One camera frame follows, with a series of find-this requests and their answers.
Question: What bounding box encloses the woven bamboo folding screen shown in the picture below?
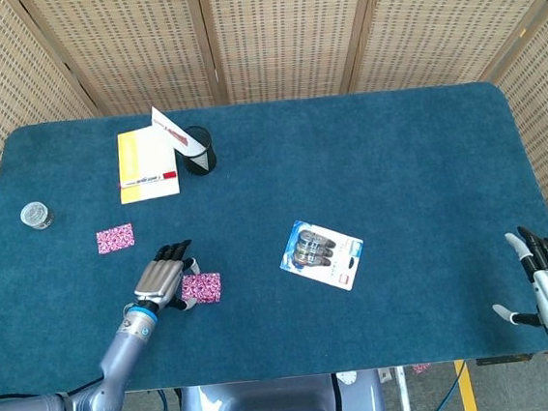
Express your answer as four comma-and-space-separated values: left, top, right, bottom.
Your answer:
0, 0, 548, 335

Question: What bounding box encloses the grey-blue robot torso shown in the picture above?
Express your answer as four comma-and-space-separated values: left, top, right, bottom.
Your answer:
174, 367, 387, 411

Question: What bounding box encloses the blue felt table mat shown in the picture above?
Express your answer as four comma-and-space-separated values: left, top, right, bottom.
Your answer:
0, 74, 548, 406

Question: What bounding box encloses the yellow floor tape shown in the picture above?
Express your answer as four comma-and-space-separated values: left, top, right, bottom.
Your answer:
453, 358, 479, 411

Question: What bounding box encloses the white marker with red cap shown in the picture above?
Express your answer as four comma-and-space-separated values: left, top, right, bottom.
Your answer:
116, 169, 180, 190

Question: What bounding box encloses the round silver tin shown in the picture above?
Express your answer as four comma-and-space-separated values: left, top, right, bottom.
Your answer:
18, 199, 58, 234

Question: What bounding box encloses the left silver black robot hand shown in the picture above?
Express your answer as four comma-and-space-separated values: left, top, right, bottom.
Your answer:
129, 238, 206, 318

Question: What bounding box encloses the black power strip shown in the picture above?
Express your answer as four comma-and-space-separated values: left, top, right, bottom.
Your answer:
476, 351, 535, 367

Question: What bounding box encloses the black mesh pen holder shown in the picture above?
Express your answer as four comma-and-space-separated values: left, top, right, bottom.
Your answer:
181, 123, 219, 178

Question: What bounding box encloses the white card in cup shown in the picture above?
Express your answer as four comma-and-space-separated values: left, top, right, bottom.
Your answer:
149, 101, 208, 162

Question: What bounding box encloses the yellow and white notebook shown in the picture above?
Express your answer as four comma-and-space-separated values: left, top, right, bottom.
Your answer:
113, 122, 182, 206

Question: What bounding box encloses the blister pack of binder clips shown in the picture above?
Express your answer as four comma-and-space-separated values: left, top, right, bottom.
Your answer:
274, 214, 368, 298

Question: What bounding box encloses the white metal post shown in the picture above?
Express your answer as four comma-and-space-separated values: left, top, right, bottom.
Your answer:
393, 366, 415, 411

